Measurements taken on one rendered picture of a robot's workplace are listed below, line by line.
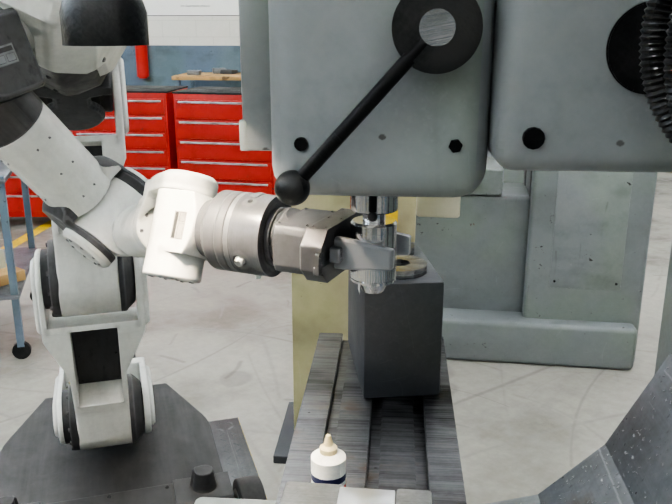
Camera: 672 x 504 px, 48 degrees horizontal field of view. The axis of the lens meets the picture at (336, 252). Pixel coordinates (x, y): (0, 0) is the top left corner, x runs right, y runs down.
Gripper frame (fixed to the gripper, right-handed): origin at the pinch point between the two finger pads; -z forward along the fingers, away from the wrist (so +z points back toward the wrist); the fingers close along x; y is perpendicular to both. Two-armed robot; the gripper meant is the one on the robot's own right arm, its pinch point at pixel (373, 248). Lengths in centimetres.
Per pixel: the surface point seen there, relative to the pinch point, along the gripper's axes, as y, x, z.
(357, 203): -5.1, -2.2, 1.0
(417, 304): 18.3, 33.1, 4.8
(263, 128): -12.2, -5.2, 9.6
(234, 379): 125, 186, 129
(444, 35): -21.1, -10.9, -9.3
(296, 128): -13.4, -11.5, 3.0
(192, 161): 74, 384, 277
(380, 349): 25.4, 30.5, 9.6
